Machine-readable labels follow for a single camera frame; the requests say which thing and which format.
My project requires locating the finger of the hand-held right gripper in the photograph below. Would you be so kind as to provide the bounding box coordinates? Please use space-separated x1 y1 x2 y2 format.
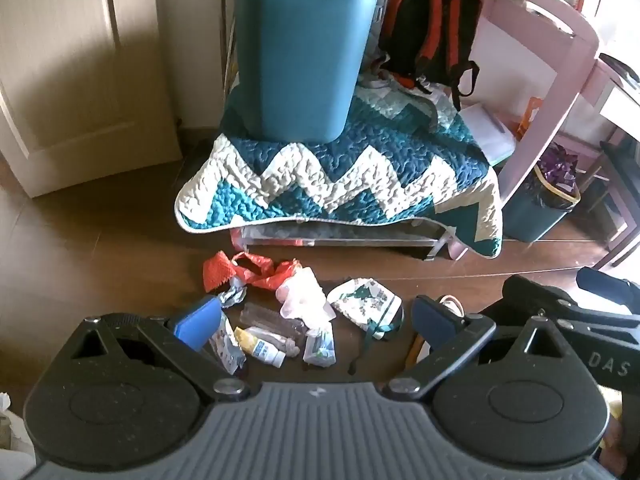
576 266 640 307
501 274 640 342

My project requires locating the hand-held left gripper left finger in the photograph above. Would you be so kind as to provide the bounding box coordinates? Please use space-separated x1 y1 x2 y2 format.
70 295 252 404

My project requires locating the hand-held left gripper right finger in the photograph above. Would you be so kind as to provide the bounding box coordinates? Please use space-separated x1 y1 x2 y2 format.
383 294 571 403

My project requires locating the red plastic bag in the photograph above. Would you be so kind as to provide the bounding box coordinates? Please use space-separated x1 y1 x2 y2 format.
230 252 304 291

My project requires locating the white plastic bag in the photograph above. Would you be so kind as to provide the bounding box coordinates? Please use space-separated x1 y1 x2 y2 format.
276 266 337 322

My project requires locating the teal plastic bin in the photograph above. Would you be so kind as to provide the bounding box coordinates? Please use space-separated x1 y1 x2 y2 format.
234 0 379 144

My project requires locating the crumpled silver wrapper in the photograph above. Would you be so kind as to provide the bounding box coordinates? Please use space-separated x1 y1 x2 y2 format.
209 310 247 375
216 280 249 309

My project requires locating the yellow white tube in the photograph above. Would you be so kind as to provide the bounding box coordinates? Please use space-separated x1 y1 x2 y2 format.
234 326 287 366

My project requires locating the clear plastic wrapper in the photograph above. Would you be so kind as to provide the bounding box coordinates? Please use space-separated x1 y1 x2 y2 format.
239 302 307 337

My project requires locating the green printed white pouch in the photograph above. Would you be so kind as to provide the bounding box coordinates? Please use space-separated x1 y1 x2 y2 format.
327 277 405 375

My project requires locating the small teal lined bin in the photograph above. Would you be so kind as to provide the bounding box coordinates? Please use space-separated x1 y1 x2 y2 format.
502 142 582 242

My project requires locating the green white wrapper packet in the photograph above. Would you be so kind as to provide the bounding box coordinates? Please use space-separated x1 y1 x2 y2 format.
302 321 337 367

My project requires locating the white paper stack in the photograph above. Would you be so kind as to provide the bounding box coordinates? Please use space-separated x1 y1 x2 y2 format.
457 102 519 166

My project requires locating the orange snack packet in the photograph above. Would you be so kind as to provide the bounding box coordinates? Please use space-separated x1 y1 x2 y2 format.
517 96 544 139

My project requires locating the teal white zigzag quilt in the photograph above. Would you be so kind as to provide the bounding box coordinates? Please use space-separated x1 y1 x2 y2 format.
174 72 504 260

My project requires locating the beige wooden wardrobe door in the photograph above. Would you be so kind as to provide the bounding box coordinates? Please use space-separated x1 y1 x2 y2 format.
0 0 184 199

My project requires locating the black orange backpack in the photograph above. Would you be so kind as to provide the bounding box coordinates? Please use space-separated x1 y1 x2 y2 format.
377 0 484 112

